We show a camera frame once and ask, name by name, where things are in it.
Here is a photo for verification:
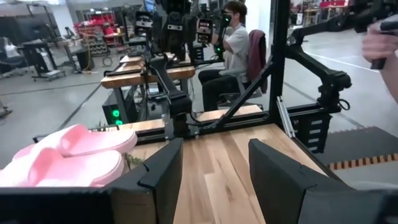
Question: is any black office chair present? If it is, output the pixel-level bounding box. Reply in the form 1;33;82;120
0;36;24;78

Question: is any wooden workbench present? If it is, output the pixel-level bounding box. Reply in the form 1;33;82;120
99;53;197;125

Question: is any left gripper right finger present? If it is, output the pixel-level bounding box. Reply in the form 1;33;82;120
248;138;398;224

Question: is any black standing desk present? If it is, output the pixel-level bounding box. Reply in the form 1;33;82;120
18;39;68;78

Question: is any black aluminium rig frame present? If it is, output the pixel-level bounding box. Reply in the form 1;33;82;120
133;0;333;155

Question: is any black computer with green lights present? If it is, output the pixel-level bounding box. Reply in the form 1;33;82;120
101;90;126;126

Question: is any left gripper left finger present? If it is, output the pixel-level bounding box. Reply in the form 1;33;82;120
0;138;184;224

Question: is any person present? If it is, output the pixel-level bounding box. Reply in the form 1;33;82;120
198;0;251;112

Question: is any person's hand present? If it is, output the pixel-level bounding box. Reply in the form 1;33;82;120
361;19;398;63

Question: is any person's forearm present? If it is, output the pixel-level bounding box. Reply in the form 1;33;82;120
381;60;398;104

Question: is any pink foam slide sandal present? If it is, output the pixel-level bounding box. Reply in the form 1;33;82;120
12;123;139;158
0;147;125;188

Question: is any grey step platform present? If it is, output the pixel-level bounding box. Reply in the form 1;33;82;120
30;69;67;82

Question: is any black floor mat striped edge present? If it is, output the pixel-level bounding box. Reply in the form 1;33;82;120
313;126;398;187

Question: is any maroon jacket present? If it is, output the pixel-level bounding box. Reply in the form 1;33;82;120
247;29;269;95

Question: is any red parts shelving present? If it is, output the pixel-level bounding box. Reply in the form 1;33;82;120
73;11;125;57

